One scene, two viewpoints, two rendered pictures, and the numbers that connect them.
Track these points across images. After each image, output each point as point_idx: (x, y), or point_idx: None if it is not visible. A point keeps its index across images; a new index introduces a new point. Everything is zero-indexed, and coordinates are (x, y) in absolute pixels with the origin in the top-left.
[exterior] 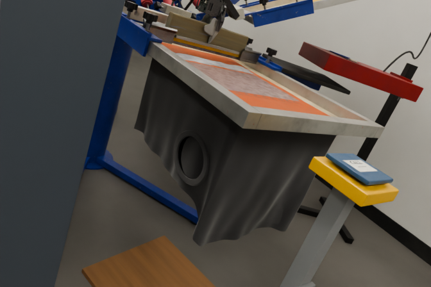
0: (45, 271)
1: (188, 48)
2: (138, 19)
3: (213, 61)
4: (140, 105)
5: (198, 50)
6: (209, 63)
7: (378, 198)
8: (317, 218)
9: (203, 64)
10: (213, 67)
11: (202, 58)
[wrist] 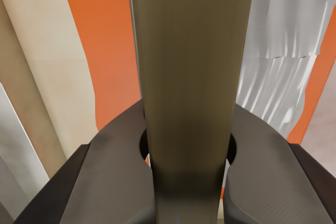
0: None
1: (76, 67)
2: (11, 223)
3: (274, 61)
4: None
5: (48, 5)
6: (300, 102)
7: None
8: None
9: (302, 127)
10: (331, 99)
11: (257, 110)
